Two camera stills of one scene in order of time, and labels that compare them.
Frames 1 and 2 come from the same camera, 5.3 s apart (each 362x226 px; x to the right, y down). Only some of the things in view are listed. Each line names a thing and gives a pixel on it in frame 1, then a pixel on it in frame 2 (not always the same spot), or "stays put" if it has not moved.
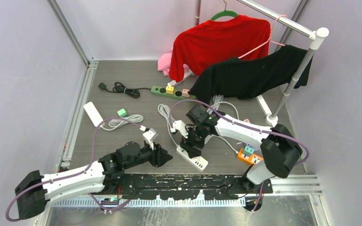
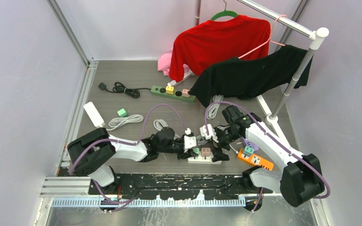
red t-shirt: (197, 48) stays put
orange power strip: (253, 158) stays put
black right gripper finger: (186, 145) -> (219, 155)
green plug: (122, 113) stays put
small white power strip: (92, 113) stays put
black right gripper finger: (192, 151) -> (212, 143)
